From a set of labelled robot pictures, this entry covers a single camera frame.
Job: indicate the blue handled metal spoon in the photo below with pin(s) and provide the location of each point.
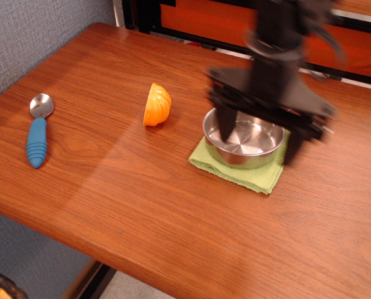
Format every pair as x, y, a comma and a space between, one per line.
41, 106

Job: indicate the orange panel black frame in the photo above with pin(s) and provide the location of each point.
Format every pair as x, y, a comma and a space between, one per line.
204, 21

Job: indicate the small steel saucepan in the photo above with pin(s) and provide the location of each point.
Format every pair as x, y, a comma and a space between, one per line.
253, 142

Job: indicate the green folded cloth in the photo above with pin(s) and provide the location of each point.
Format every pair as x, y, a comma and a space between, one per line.
261, 180

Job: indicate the orange plastic half fruit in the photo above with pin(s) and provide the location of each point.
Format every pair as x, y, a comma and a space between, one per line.
157, 107

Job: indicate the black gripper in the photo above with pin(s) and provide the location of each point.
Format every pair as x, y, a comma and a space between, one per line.
271, 89

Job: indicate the orange object at floor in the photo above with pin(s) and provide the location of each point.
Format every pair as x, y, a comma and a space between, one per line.
4, 294

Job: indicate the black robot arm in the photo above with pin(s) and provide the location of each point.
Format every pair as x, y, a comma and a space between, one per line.
280, 30

